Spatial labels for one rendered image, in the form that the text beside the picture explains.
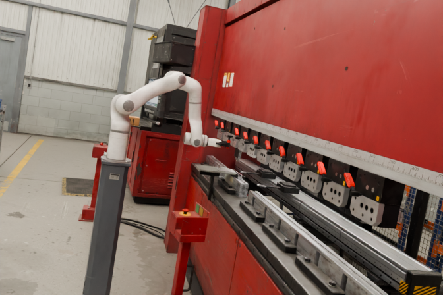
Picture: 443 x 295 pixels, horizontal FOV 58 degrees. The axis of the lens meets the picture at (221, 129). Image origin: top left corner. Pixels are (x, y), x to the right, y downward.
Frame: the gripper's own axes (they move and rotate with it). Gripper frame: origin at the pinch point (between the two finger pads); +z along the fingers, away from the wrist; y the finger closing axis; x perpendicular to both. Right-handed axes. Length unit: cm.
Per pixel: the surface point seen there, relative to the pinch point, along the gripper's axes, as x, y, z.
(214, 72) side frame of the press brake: 55, -80, 1
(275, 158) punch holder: 5, 82, 3
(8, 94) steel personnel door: -36, -684, -307
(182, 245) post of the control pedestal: -57, 53, -32
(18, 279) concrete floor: -119, -20, -130
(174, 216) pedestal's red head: -42, 48, -39
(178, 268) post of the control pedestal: -72, 53, -32
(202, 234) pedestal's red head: -47, 59, -23
